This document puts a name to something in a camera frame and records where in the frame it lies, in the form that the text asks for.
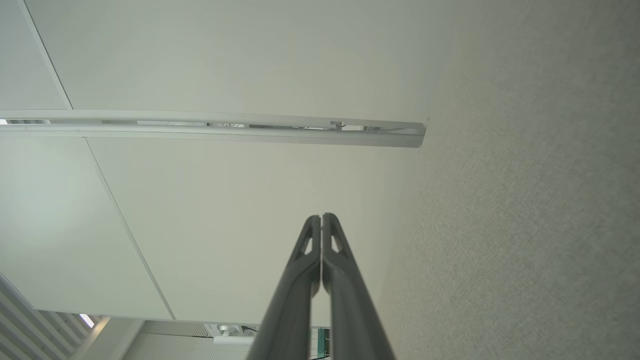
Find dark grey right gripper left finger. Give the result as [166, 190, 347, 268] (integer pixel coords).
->
[246, 214, 322, 360]

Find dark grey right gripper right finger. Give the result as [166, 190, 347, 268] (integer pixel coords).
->
[322, 213, 397, 360]

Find green-edged desk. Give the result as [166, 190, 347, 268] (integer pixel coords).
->
[310, 326, 332, 360]

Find white twin spotlight fixture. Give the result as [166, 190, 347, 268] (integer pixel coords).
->
[204, 323, 261, 347]

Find white slatted window blinds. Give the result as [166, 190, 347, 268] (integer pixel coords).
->
[0, 272, 108, 360]

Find grey partition joint post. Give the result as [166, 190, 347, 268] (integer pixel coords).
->
[0, 109, 430, 149]

